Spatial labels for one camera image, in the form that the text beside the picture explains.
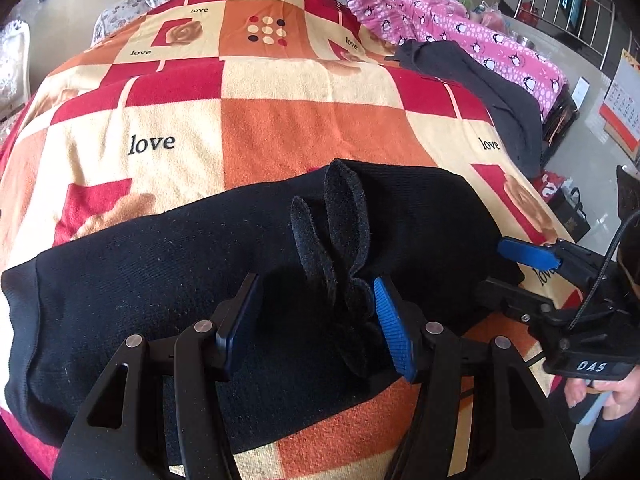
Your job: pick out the pink penguin print blanket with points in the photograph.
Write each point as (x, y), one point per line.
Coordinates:
(465, 35)

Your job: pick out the metal bowl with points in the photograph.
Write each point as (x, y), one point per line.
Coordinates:
(526, 41)

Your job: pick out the person's blue clothing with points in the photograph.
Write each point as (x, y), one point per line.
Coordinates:
(617, 437)

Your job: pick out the person's right hand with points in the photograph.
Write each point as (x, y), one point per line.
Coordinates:
(617, 394)

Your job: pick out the red shopping bag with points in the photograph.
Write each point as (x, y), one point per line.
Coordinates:
(552, 187)

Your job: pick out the orange red checked printed blanket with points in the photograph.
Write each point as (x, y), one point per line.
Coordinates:
(280, 115)

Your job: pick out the metal stair railing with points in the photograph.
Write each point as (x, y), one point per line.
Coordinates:
(570, 5)

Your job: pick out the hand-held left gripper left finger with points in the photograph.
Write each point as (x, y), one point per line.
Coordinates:
(240, 321)

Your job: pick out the black knitted sweater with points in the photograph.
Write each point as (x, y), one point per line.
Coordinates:
(150, 285)

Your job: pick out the black shopping bag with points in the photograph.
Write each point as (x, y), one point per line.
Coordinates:
(570, 215)

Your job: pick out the red desk calendar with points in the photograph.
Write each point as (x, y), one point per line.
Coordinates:
(622, 100)

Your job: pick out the dark grey garment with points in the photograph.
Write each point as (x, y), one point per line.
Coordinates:
(480, 85)

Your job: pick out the white ornate chair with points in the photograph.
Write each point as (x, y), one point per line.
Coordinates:
(12, 70)

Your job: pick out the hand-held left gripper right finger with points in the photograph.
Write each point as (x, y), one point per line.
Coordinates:
(395, 331)

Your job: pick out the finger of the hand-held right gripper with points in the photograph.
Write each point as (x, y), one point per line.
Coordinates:
(527, 254)
(510, 297)

